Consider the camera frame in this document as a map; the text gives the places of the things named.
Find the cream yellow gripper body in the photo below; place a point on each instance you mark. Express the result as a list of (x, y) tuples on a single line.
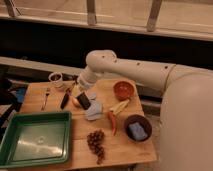
[(76, 90)]

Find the dark rectangular eraser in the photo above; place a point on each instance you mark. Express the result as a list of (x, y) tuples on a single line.
[(84, 101)]

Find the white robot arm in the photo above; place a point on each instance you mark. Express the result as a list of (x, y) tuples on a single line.
[(186, 135)]

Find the green plastic tray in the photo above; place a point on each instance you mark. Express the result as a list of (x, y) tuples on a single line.
[(36, 139)]

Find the yellow-orange round fruit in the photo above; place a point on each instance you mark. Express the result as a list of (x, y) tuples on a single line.
[(75, 102)]

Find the white cup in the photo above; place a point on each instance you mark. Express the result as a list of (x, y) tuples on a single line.
[(56, 78)]

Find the blue-grey crumpled cloth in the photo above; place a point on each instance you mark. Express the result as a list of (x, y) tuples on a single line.
[(94, 112)]

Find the metal fork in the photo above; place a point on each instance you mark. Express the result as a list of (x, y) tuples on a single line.
[(47, 93)]

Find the red chili pepper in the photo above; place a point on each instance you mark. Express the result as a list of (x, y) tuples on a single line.
[(113, 122)]

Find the orange-brown small bowl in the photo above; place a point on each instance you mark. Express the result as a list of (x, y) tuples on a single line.
[(123, 90)]

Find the wooden cutting board table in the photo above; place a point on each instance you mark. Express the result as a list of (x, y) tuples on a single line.
[(119, 149)]

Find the bunch of dark grapes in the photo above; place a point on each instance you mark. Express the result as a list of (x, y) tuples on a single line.
[(94, 142)]

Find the dark purple bowl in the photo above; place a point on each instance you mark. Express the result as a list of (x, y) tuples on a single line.
[(142, 121)]

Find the blue sponge in bowl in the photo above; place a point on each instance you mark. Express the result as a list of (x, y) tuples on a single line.
[(137, 131)]

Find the black-handled knife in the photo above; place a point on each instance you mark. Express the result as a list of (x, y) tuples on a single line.
[(65, 98)]

